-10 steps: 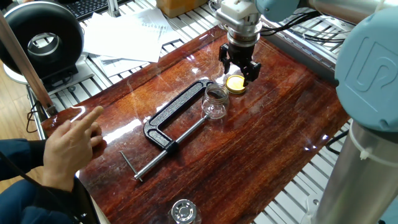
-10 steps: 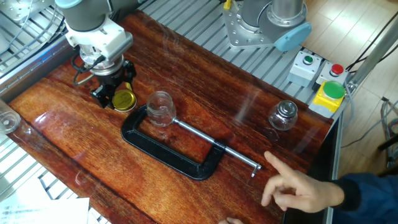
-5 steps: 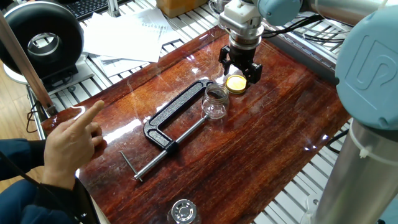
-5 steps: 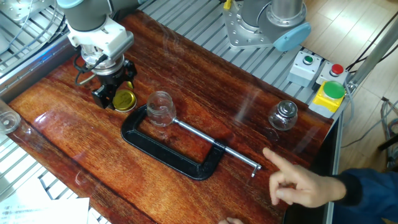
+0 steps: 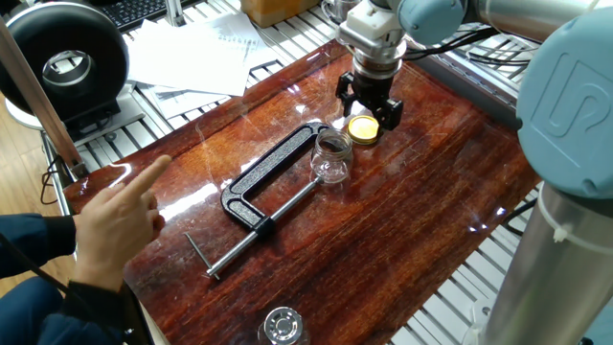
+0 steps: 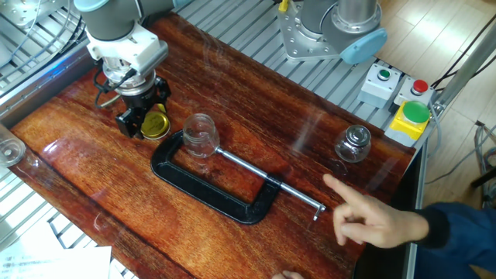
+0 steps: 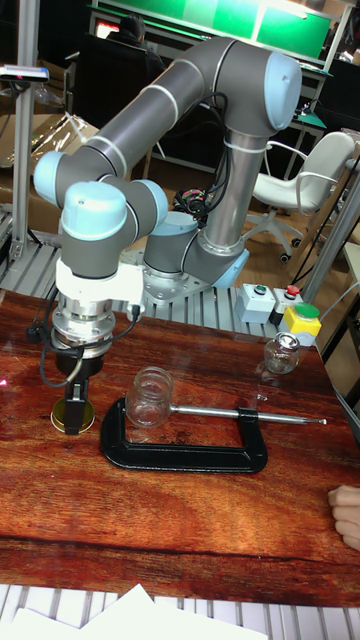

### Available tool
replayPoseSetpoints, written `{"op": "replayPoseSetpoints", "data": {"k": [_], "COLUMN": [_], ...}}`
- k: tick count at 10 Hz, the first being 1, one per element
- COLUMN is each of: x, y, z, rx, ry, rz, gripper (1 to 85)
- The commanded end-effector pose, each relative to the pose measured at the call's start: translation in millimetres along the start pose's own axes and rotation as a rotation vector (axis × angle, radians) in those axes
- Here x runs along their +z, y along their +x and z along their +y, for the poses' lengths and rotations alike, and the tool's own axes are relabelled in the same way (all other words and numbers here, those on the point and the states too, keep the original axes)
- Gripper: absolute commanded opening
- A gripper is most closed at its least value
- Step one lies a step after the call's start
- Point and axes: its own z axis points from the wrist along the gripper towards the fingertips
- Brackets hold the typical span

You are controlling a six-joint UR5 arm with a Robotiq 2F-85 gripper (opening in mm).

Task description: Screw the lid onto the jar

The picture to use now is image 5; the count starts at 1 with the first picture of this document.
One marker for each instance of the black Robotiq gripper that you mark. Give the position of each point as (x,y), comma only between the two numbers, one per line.
(371,91)

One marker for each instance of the gold metal jar lid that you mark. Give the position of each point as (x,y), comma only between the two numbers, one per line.
(361,129)

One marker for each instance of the clear glass jar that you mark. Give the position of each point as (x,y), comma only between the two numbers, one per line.
(331,160)

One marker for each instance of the black C-clamp with steel screw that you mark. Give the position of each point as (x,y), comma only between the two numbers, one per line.
(268,167)

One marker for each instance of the glass jar with silver lid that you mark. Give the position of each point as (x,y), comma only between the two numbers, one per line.
(283,326)

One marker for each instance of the right forearm in blue sleeve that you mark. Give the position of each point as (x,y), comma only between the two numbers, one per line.
(91,309)

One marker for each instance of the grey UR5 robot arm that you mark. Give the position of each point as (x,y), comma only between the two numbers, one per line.
(565,120)

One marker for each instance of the left forearm in blue sleeve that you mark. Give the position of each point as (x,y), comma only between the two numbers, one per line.
(33,239)

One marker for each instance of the person's left hand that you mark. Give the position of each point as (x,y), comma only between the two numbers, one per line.
(157,218)

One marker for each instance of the person's right hand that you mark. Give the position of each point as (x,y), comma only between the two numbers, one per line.
(110,230)

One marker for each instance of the orange cardboard box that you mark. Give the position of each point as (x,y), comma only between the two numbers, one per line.
(270,9)

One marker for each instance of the wood grain table mat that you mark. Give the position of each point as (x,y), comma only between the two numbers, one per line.
(383,239)

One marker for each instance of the printed white paper sheet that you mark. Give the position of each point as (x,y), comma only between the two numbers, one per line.
(242,40)

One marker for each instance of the large blank white paper sheet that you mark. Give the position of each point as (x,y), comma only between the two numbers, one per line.
(191,62)

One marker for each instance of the black computer keyboard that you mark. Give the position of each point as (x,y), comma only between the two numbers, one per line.
(129,9)

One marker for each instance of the black table side panel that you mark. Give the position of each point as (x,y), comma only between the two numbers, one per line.
(141,318)

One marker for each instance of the aluminium strut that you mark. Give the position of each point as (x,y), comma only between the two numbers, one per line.
(33,96)

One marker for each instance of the person's blue-clad leg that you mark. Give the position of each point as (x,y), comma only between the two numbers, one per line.
(19,316)

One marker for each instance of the aluminium table rail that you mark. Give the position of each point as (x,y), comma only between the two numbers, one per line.
(460,81)

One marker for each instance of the silver metal post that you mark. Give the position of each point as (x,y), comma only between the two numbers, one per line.
(174,12)

